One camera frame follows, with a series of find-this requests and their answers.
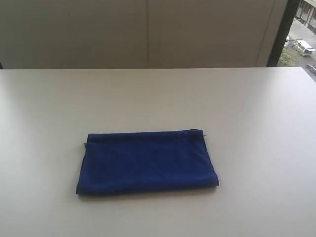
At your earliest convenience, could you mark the blue microfiber towel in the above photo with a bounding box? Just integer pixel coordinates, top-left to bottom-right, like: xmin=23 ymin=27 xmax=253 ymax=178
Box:
xmin=76 ymin=129 xmax=219 ymax=197

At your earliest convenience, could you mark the white van outside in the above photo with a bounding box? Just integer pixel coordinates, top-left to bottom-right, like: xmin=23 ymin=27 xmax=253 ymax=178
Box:
xmin=293 ymin=40 xmax=316 ymax=56

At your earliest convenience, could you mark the dark window frame post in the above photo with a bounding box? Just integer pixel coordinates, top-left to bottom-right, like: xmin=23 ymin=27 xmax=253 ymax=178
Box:
xmin=267 ymin=0 xmax=300 ymax=67

